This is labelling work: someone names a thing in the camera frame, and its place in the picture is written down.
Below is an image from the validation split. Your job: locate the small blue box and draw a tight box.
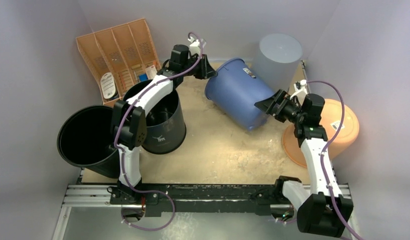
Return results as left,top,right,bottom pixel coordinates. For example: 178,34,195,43
138,74,148,82

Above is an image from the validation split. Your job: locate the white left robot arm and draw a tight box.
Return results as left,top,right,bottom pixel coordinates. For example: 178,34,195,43
111,39,217,205

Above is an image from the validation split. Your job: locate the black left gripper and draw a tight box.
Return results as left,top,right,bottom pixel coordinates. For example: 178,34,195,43
182,55,217,82

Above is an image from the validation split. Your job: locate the blue plastic bucket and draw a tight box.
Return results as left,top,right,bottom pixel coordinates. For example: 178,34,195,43
204,58,275,131

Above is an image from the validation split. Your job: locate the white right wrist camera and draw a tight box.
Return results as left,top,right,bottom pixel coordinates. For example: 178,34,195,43
291,79,308,99

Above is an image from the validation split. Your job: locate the grey plastic bucket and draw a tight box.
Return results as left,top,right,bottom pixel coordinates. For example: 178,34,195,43
252,33,303,92

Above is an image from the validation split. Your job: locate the small black plastic bucket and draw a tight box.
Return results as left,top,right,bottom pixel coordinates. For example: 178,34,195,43
112,79,186,155

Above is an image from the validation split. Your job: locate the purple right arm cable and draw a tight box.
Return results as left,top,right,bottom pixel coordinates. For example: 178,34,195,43
305,80,366,240

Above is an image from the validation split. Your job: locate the orange plastic bucket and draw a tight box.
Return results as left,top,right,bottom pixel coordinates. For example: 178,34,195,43
282,98,360,168

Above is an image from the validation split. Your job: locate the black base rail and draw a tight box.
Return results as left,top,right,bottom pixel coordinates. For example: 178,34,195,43
107,182,296,220

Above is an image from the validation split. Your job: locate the white oval label tin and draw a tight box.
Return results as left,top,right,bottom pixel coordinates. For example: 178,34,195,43
99,72,117,101

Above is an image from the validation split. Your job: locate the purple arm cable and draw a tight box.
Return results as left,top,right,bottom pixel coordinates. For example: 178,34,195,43
113,31,205,193
305,80,366,240

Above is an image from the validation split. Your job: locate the orange slotted organizer rack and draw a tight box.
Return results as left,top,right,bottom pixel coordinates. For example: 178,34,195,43
75,18,161,107

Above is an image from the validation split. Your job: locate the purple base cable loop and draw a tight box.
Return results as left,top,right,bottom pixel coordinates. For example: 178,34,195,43
120,194,176,233

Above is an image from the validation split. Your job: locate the large black plastic bucket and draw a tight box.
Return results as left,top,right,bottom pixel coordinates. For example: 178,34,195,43
57,105,120,179

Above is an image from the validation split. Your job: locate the white red card packet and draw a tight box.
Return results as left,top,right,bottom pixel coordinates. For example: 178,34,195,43
145,65,157,80

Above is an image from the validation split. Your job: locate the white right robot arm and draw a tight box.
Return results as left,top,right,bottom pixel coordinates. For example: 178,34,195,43
254,89,354,238

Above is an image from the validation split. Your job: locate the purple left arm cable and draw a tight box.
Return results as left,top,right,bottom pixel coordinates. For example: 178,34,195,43
113,31,205,193

